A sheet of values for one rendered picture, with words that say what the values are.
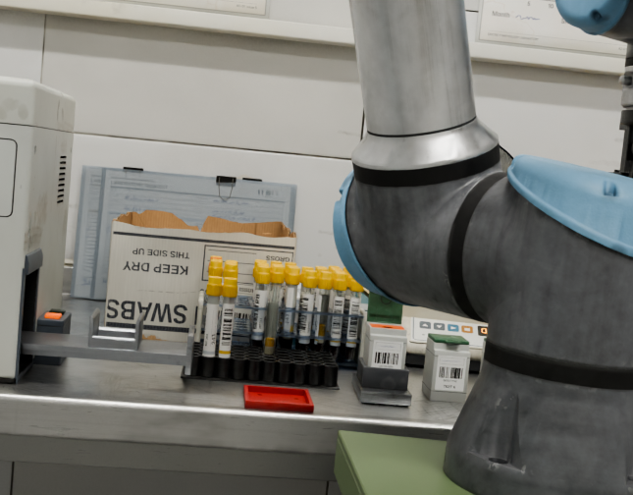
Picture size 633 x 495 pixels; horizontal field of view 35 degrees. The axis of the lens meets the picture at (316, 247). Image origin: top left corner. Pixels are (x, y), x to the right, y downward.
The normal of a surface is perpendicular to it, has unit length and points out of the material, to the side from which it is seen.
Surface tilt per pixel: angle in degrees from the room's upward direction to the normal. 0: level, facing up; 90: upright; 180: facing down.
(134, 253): 94
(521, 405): 71
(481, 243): 82
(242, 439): 90
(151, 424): 90
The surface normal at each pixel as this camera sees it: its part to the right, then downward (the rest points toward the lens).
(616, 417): 0.42, -0.18
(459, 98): 0.63, 0.16
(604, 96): 0.10, 0.09
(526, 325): -0.69, -0.04
